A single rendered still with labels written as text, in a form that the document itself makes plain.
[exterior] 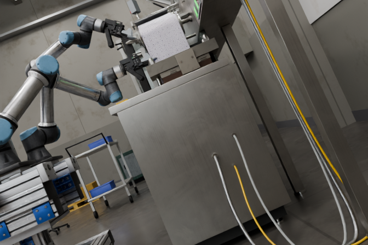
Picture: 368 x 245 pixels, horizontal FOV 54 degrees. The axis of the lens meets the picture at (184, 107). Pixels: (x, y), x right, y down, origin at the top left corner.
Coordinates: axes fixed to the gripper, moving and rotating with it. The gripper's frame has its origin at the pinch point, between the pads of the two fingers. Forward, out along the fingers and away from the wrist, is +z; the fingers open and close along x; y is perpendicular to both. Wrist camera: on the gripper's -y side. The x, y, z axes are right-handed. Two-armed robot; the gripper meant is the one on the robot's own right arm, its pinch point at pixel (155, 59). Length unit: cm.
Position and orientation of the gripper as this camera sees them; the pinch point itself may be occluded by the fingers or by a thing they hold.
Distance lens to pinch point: 212.7
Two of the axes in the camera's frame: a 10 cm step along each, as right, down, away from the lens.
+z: 9.2, -4.0, 0.2
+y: -4.0, -9.1, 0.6
